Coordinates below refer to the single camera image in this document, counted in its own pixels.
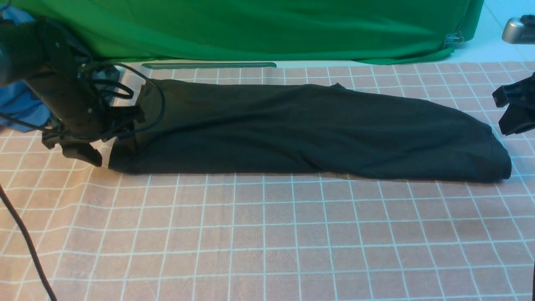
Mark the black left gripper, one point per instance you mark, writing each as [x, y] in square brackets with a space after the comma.
[82, 110]

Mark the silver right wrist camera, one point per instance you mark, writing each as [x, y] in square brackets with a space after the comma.
[520, 30]

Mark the green backdrop cloth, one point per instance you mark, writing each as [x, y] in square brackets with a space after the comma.
[382, 32]

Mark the pink grid-patterned table mat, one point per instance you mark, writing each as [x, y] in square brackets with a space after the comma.
[103, 236]

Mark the dark gray long-sleeve shirt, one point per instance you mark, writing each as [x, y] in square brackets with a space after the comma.
[307, 128]

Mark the blue crumpled garment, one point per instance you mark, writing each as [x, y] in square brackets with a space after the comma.
[17, 100]

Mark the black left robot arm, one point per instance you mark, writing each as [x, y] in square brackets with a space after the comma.
[28, 48]

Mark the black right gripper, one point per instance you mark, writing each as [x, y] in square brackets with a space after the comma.
[519, 98]

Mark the metal binder clip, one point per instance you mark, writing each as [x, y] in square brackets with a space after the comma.
[453, 39]

